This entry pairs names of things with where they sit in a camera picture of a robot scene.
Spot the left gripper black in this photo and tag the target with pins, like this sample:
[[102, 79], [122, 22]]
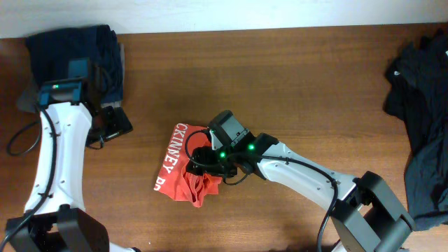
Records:
[[119, 124]]

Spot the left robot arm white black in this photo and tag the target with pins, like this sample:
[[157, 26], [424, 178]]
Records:
[[54, 216]]

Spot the grey garment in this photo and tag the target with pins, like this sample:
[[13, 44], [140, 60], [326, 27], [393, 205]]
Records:
[[29, 96]]

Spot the navy blue garment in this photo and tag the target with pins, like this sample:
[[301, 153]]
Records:
[[50, 53]]

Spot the pile of dark clothes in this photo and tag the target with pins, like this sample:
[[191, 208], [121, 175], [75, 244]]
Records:
[[418, 97]]

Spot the orange red printed t-shirt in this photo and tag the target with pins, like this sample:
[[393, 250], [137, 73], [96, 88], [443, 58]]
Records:
[[173, 180]]

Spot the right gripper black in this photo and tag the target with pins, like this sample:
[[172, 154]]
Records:
[[211, 170]]

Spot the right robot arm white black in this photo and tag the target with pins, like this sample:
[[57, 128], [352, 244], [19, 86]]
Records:
[[366, 213]]

